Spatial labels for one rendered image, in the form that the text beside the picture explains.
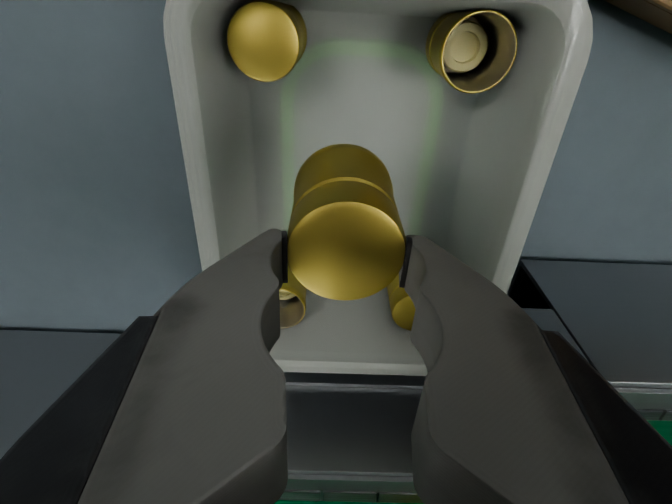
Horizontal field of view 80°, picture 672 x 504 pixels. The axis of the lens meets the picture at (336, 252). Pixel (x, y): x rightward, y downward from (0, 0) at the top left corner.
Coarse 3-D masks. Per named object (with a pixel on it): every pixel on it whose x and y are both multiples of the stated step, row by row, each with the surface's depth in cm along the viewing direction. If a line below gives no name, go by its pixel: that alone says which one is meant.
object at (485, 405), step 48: (432, 288) 9; (480, 288) 9; (432, 336) 9; (480, 336) 8; (528, 336) 8; (432, 384) 7; (480, 384) 7; (528, 384) 7; (432, 432) 6; (480, 432) 6; (528, 432) 6; (576, 432) 6; (432, 480) 6; (480, 480) 6; (528, 480) 6; (576, 480) 6
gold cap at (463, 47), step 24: (456, 24) 18; (480, 24) 22; (504, 24) 19; (432, 48) 21; (456, 48) 21; (480, 48) 21; (504, 48) 20; (456, 72) 23; (480, 72) 21; (504, 72) 19
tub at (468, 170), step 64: (192, 0) 15; (320, 0) 18; (384, 0) 17; (448, 0) 16; (512, 0) 15; (576, 0) 15; (192, 64) 17; (320, 64) 23; (384, 64) 23; (576, 64) 17; (192, 128) 18; (256, 128) 25; (320, 128) 25; (384, 128) 25; (448, 128) 25; (512, 128) 20; (192, 192) 20; (256, 192) 27; (448, 192) 27; (512, 192) 20; (512, 256) 22; (320, 320) 29; (384, 320) 29
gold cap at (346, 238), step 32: (320, 160) 13; (352, 160) 13; (320, 192) 11; (352, 192) 11; (384, 192) 12; (320, 224) 11; (352, 224) 11; (384, 224) 11; (288, 256) 11; (320, 256) 11; (352, 256) 11; (384, 256) 11; (320, 288) 12; (352, 288) 12
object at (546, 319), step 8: (528, 312) 26; (536, 312) 27; (544, 312) 27; (552, 312) 27; (536, 320) 26; (544, 320) 26; (552, 320) 26; (544, 328) 25; (552, 328) 25; (560, 328) 25; (568, 336) 25; (576, 344) 24
